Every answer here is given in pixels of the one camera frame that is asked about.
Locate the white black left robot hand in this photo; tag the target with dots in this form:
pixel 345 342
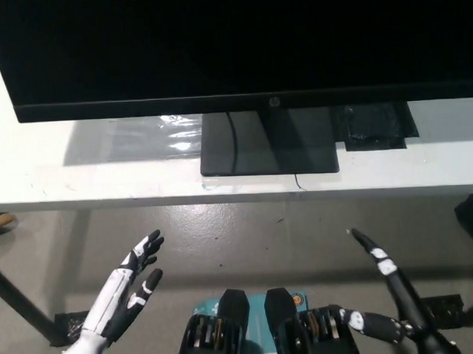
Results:
pixel 116 294

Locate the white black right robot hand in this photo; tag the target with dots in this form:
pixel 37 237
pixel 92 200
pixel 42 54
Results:
pixel 403 291

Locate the black HP monitor screen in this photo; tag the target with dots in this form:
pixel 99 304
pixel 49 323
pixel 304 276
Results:
pixel 224 45

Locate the black glossy monitor stand base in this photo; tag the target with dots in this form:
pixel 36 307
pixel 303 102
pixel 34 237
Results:
pixel 290 148

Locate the black floor tape patch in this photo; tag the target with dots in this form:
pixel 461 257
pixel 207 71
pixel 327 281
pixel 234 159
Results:
pixel 443 307
pixel 68 326

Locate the black tape patch on table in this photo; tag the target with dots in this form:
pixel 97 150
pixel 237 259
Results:
pixel 374 127

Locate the clear plastic film sheet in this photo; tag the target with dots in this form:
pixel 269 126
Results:
pixel 173 136

